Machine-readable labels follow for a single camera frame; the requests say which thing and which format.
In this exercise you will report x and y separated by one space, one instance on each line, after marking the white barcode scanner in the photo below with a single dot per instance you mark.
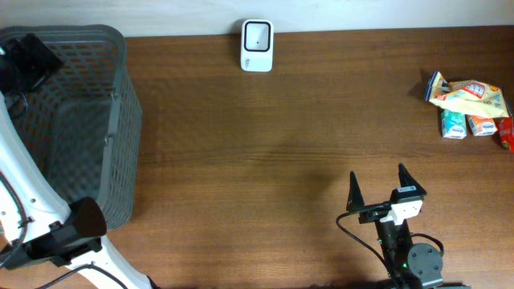
257 45

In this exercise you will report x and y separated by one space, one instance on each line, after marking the green tissue pack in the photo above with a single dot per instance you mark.
453 125

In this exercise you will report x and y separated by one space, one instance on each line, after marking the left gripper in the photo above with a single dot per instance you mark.
26 59

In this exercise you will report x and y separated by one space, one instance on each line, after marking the red Hacks candy bag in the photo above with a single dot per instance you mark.
505 128

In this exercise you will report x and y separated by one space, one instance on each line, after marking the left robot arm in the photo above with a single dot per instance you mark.
40 227

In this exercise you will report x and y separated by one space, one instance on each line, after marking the grey plastic mesh basket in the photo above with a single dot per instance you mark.
83 126

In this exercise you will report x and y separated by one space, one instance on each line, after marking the orange tissue pack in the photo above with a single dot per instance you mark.
481 126

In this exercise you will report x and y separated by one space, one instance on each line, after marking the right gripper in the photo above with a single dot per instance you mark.
377 211

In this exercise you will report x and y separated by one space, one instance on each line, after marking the yellow snack bag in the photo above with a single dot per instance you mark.
469 97

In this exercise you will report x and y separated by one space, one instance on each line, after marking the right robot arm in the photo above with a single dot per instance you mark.
411 260

